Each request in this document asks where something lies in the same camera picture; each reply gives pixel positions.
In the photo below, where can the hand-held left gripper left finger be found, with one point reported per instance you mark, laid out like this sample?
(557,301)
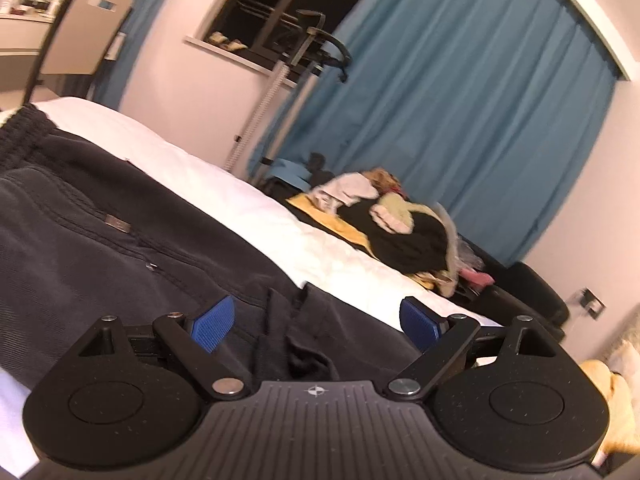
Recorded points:
(215,322)

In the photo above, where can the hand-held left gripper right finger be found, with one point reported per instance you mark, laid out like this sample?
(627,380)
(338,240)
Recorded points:
(417,322)

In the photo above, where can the black pants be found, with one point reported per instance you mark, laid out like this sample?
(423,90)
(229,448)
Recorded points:
(100,260)

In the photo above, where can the pink cloth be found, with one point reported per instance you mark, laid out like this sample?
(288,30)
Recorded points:
(475,276)

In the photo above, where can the black garment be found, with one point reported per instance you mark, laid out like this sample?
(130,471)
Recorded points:
(410,245)

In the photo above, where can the clear plastic bag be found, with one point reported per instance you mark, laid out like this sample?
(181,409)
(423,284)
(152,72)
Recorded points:
(470,255)

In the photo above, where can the pale yellow fluffy garment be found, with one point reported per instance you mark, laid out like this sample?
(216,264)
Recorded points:
(392,212)

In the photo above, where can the black sofa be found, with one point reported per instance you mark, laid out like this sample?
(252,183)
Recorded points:
(530,290)

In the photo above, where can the white bed cover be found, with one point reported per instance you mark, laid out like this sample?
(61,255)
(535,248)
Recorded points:
(200,180)

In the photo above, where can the yellow cloth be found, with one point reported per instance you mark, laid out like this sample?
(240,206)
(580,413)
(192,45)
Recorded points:
(320,215)

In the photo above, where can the brown patterned garment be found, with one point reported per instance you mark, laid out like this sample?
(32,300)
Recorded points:
(385,178)

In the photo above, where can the white garment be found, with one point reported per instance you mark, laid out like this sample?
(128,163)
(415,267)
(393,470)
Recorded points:
(345,187)

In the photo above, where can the blue cloth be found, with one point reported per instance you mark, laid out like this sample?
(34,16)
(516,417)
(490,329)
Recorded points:
(287,170)

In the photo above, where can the yellow plush toy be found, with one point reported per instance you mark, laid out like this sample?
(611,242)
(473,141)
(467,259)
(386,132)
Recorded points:
(610,385)

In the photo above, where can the wide blue curtain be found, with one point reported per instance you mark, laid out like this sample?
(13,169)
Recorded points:
(450,110)

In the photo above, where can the brown cloth on windowsill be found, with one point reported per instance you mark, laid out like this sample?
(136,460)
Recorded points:
(227,41)

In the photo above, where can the garment steamer stand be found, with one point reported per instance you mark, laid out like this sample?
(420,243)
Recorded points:
(310,25)

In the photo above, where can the beige chair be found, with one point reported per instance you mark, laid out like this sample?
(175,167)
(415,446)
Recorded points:
(85,35)

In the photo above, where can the narrow blue curtain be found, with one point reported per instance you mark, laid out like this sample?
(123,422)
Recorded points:
(135,10)

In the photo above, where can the white desk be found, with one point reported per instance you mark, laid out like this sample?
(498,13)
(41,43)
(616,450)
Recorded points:
(25,35)

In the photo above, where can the wall socket with chargers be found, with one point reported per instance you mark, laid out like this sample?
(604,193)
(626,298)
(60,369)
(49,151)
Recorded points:
(592,302)

